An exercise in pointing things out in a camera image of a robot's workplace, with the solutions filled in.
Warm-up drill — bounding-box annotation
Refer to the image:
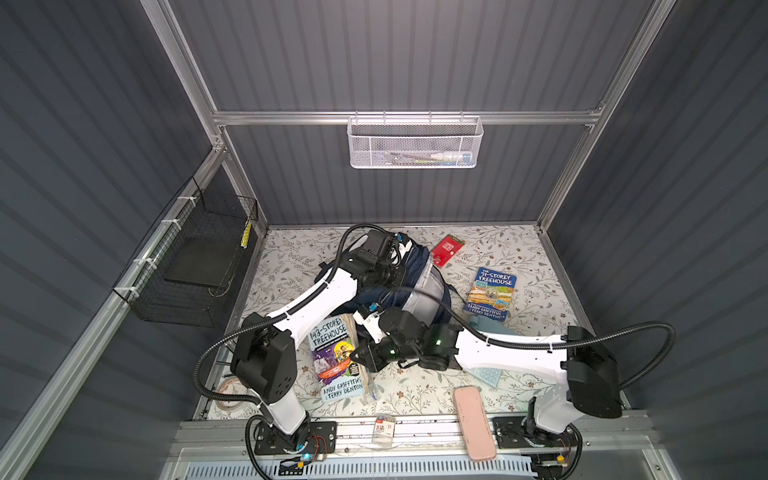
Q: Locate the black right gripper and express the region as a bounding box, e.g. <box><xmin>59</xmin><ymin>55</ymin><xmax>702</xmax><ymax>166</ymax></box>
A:
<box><xmin>345</xmin><ymin>332</ymin><xmax>418</xmax><ymax>370</ymax></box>

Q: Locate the navy blue student backpack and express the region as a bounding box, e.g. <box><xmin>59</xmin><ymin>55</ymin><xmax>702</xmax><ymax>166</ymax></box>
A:
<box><xmin>331</xmin><ymin>227</ymin><xmax>451</xmax><ymax>326</ymax></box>

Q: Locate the purple 143-storey treehouse book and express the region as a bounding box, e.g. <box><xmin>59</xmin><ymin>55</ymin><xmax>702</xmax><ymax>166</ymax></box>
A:
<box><xmin>308</xmin><ymin>314</ymin><xmax>369</xmax><ymax>403</ymax></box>

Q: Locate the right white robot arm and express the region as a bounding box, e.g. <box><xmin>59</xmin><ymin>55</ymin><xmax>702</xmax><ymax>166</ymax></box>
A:
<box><xmin>351</xmin><ymin>307</ymin><xmax>622</xmax><ymax>435</ymax></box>

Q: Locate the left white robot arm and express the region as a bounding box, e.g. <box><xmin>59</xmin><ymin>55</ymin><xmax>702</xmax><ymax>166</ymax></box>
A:
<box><xmin>230</xmin><ymin>256</ymin><xmax>407</xmax><ymax>435</ymax></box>

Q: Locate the clear plastic pen pack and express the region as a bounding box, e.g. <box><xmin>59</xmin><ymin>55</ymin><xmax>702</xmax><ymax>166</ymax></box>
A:
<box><xmin>360</xmin><ymin>371</ymin><xmax>378</xmax><ymax>404</ymax></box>

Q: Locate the red card packet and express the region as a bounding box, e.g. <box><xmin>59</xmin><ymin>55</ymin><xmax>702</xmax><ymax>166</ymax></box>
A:
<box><xmin>431</xmin><ymin>234</ymin><xmax>465</xmax><ymax>268</ymax></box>

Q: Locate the light blue pencil case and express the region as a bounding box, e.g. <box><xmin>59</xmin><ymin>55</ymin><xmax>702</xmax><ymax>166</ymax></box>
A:
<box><xmin>468</xmin><ymin>315</ymin><xmax>517</xmax><ymax>335</ymax></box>

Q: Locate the small clear eraser box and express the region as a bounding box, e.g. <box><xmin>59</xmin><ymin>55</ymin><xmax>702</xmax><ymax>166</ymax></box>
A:
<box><xmin>371</xmin><ymin>414</ymin><xmax>397</xmax><ymax>449</ymax></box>

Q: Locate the light blue calculator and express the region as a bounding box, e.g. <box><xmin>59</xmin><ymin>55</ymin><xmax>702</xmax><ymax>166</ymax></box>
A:
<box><xmin>470</xmin><ymin>368</ymin><xmax>502</xmax><ymax>388</ymax></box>

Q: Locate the blue 91-storey treehouse book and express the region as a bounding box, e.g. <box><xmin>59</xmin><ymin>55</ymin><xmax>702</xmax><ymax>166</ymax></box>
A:
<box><xmin>464</xmin><ymin>267</ymin><xmax>517</xmax><ymax>323</ymax></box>

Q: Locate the pink pencil case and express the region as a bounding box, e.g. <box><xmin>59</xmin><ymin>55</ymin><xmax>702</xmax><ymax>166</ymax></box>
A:
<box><xmin>453</xmin><ymin>386</ymin><xmax>497</xmax><ymax>462</ymax></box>

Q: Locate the yellow tag on basket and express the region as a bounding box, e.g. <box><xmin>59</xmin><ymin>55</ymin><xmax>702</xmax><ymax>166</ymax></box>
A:
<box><xmin>240</xmin><ymin>220</ymin><xmax>252</xmax><ymax>249</ymax></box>

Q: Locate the white glue bottle in basket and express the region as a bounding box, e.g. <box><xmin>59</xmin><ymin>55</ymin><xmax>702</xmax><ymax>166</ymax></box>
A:
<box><xmin>430</xmin><ymin>151</ymin><xmax>473</xmax><ymax>165</ymax></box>

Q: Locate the cup of coloured pencils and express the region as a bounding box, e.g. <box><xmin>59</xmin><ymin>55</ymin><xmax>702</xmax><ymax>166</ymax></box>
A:
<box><xmin>216</xmin><ymin>376</ymin><xmax>243</xmax><ymax>411</ymax></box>

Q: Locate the left black corrugated cable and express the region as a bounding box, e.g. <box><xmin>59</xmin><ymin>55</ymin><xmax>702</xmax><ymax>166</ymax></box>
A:
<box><xmin>193</xmin><ymin>223</ymin><xmax>391</xmax><ymax>405</ymax></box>

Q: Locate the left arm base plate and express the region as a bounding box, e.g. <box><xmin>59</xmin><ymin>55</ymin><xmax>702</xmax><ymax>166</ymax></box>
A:
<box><xmin>253</xmin><ymin>420</ymin><xmax>338</xmax><ymax>455</ymax></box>

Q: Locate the white wire mesh basket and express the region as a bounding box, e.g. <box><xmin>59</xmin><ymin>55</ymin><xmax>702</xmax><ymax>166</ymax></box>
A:
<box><xmin>346</xmin><ymin>113</ymin><xmax>484</xmax><ymax>170</ymax></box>

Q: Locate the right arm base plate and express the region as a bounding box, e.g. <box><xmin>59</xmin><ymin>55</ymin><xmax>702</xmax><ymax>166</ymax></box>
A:
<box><xmin>491</xmin><ymin>415</ymin><xmax>579</xmax><ymax>451</ymax></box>

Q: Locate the black wire mesh basket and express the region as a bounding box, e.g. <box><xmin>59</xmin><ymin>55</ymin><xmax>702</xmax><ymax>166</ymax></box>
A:
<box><xmin>113</xmin><ymin>184</ymin><xmax>259</xmax><ymax>328</ymax></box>

